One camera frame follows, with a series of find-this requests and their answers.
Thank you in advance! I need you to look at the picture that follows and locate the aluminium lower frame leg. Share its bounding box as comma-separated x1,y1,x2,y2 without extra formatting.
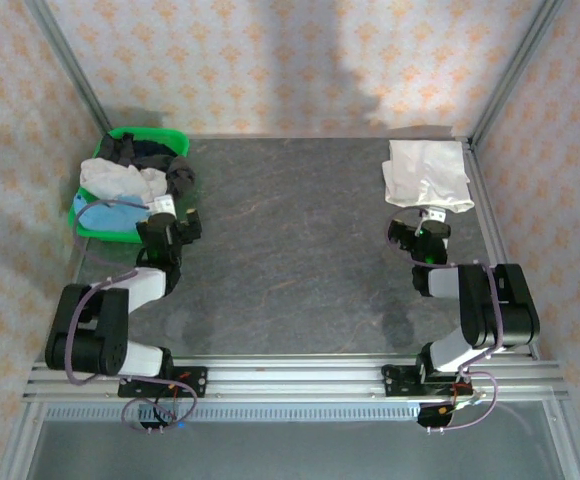
0,399,46,480
542,399,580,480

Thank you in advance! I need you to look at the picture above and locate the aluminium mounting rail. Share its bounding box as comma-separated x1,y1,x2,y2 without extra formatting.
22,354,569,402

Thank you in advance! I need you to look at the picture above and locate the light blue t-shirt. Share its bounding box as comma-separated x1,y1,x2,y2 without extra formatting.
72,193,154,235

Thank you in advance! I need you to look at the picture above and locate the green plastic laundry basket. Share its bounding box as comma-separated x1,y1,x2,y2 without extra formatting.
67,127,191,245

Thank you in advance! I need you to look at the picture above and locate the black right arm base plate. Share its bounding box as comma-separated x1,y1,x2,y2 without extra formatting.
380,363,473,399

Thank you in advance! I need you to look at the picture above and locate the black controller box orange connector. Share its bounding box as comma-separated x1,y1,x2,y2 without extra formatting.
417,402,459,431

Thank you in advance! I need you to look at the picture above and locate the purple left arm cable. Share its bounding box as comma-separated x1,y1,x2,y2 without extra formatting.
63,198,199,435

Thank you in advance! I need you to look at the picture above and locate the aluminium table side rail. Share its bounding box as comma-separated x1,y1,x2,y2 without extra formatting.
452,134,542,359

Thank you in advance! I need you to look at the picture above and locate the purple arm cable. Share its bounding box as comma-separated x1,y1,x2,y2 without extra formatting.
385,209,501,434
63,198,199,435

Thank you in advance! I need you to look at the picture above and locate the slotted gray cable duct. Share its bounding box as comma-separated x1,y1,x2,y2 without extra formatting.
44,402,421,424

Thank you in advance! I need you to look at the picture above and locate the crumpled white t-shirt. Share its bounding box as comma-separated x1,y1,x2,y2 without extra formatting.
78,157,169,201

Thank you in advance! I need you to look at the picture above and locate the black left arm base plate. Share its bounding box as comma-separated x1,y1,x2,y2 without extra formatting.
117,366,209,399

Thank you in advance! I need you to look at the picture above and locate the white t-shirt with black print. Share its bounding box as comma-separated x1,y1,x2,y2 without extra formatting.
380,138,474,215

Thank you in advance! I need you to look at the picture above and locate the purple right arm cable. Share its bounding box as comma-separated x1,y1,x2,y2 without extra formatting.
385,209,501,434

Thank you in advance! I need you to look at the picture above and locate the aluminium frame post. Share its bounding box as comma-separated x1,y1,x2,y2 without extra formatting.
23,0,115,137
468,0,565,147

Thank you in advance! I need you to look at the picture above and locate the black cable socket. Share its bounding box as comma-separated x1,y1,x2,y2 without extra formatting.
138,418,187,436

